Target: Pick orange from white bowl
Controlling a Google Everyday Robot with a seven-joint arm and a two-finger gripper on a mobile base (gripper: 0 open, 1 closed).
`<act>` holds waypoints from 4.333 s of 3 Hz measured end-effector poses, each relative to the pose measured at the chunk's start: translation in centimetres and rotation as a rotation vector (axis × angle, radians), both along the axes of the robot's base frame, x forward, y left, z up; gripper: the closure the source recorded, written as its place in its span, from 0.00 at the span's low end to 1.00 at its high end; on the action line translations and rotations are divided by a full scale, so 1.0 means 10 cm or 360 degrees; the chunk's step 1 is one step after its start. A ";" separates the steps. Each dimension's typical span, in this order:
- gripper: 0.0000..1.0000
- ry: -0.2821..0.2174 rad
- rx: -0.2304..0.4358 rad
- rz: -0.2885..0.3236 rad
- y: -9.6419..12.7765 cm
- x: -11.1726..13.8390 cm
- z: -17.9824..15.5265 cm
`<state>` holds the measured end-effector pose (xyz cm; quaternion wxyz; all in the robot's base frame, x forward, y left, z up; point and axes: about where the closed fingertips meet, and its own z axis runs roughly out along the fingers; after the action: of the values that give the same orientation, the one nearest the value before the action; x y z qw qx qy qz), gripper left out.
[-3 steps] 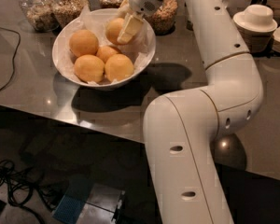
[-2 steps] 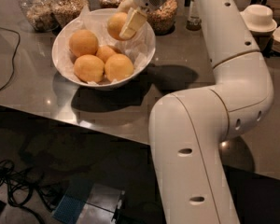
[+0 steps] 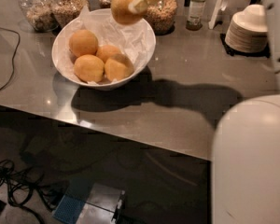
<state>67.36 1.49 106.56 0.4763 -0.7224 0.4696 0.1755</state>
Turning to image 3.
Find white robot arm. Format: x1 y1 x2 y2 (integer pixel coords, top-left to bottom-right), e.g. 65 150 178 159
208 79 280 224

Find white paper bowl liner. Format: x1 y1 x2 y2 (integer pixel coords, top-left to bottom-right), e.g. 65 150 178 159
57 5 155 86

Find white ceramic bowl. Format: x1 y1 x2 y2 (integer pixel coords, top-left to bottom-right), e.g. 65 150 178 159
50 7 157 91

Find white paper bowl upturned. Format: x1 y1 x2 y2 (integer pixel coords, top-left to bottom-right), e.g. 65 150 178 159
243 4 268 32

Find glass cereal jar right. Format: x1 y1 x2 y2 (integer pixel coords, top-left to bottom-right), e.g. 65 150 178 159
144 0 177 35

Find small glass bottle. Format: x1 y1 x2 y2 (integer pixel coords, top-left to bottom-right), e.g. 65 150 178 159
186 0 206 31

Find white stand board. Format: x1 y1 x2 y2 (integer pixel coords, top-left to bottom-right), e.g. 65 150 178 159
208 0 236 30

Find small orange in middle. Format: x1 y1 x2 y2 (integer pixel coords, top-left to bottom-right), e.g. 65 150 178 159
96 45 121 63

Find stack of white paper plates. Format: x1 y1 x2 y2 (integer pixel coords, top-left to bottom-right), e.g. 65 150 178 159
225 11 267 53

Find glass cereal jar far left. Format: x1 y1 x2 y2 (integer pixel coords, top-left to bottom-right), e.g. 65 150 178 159
19 0 58 33

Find black plate tray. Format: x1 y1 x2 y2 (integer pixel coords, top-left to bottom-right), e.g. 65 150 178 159
220 34 271 58

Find blue and grey floor box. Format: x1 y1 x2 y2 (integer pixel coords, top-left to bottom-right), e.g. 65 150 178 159
53 179 125 224

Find black cable on table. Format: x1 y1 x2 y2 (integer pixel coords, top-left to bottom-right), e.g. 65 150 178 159
0 25 21 96

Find tangled black floor cables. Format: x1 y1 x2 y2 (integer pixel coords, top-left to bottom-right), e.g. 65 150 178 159
0 145 64 224

